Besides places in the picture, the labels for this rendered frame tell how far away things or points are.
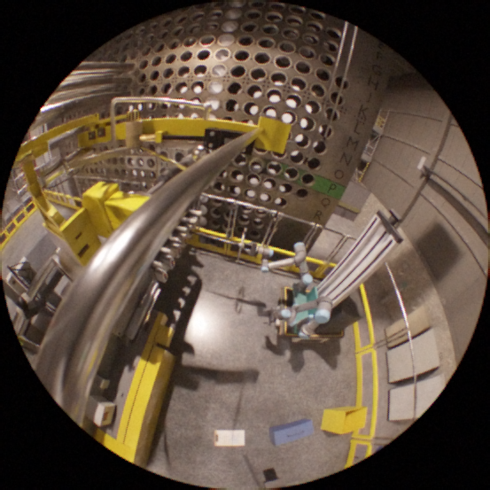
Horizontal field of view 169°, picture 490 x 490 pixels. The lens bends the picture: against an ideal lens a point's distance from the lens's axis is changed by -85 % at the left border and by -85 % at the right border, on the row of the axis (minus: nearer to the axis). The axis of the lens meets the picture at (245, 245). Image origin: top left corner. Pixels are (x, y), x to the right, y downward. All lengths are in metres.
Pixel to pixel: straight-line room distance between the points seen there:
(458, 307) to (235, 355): 6.61
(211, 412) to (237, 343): 0.94
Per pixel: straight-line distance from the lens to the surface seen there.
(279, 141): 0.70
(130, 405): 1.70
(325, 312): 1.33
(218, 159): 0.15
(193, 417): 2.18
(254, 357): 2.16
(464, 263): 7.06
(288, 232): 3.34
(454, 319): 6.96
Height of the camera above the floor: 2.09
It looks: 44 degrees down
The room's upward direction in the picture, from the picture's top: 15 degrees clockwise
